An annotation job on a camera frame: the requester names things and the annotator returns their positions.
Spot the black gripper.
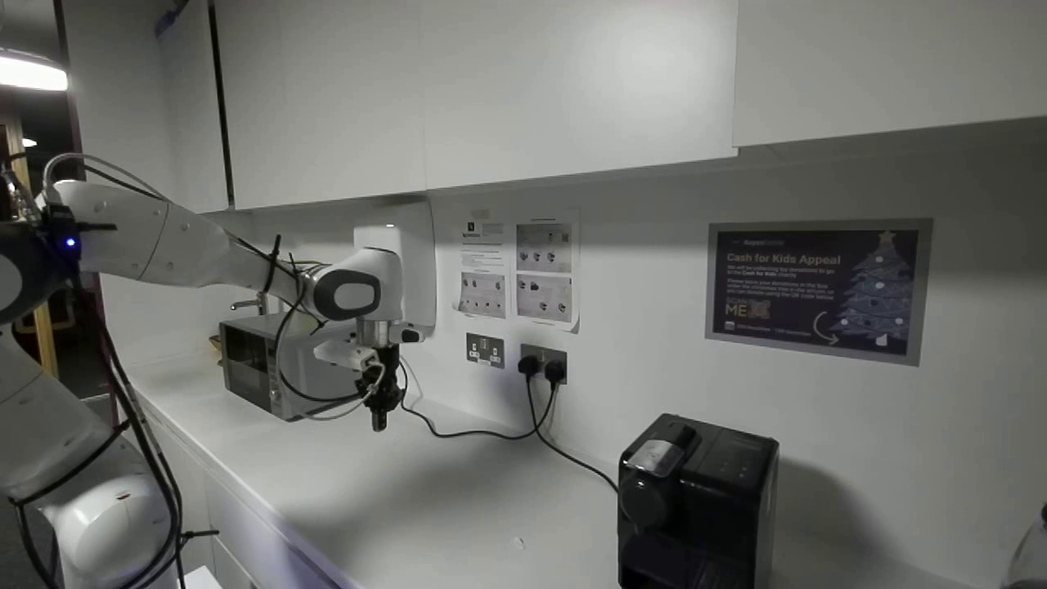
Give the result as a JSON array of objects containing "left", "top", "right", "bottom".
[{"left": 363, "top": 340, "right": 410, "bottom": 436}]

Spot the steel double socket with plugs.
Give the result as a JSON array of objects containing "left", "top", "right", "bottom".
[{"left": 514, "top": 340, "right": 573, "bottom": 388}]

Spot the empty steel double socket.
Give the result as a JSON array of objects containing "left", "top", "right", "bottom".
[{"left": 465, "top": 331, "right": 510, "bottom": 372}]

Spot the silver microwave oven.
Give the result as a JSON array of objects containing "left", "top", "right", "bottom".
[{"left": 211, "top": 312, "right": 371, "bottom": 426}]

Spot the white paper towel dispenser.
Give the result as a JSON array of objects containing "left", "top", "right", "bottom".
[{"left": 351, "top": 194, "right": 442, "bottom": 338}]

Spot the instruction sheet with header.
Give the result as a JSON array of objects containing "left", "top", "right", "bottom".
[{"left": 454, "top": 209, "right": 510, "bottom": 319}]

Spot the instruction sheet with photos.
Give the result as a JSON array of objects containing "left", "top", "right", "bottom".
[{"left": 510, "top": 217, "right": 578, "bottom": 327}]

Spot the black coffee machine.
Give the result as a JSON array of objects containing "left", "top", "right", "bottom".
[{"left": 615, "top": 409, "right": 782, "bottom": 589}]

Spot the ceiling light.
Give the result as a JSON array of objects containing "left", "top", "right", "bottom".
[{"left": 0, "top": 46, "right": 73, "bottom": 99}]

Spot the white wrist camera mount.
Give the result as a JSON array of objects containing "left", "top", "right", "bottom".
[{"left": 311, "top": 335, "right": 380, "bottom": 377}]

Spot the black microwave power cable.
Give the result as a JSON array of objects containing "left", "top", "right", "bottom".
[{"left": 394, "top": 377, "right": 564, "bottom": 444}]

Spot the thin black camera cable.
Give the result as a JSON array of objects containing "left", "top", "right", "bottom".
[{"left": 263, "top": 233, "right": 384, "bottom": 426}]

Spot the black coffee machine power cable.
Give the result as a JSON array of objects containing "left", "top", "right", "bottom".
[{"left": 524, "top": 377, "right": 626, "bottom": 497}]

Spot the white wall cabinet door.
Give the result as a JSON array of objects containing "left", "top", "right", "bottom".
[
  {"left": 211, "top": 0, "right": 427, "bottom": 213},
  {"left": 418, "top": 0, "right": 741, "bottom": 191},
  {"left": 59, "top": 0, "right": 233, "bottom": 217},
  {"left": 736, "top": 0, "right": 1047, "bottom": 149}
]

